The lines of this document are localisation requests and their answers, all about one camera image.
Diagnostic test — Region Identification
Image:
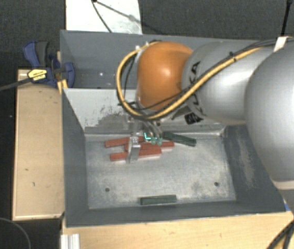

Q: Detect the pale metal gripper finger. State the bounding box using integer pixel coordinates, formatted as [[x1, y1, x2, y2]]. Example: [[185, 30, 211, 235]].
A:
[[131, 137, 141, 162], [125, 136, 133, 164]]

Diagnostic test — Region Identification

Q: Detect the red-brown flat block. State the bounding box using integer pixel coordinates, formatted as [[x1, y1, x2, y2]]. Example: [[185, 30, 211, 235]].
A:
[[104, 136, 145, 148], [109, 147, 163, 162], [124, 141, 175, 153]]

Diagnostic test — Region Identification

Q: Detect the grey metal bin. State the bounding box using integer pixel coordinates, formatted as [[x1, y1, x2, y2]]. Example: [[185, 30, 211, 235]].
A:
[[59, 29, 287, 228]]

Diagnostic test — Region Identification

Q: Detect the dark green flat block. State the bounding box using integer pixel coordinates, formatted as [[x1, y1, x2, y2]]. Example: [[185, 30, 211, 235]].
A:
[[139, 194, 178, 206], [162, 131, 197, 147]]

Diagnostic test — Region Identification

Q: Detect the pale wood board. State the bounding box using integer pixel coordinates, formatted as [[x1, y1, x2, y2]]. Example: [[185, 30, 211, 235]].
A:
[[12, 68, 65, 222]]

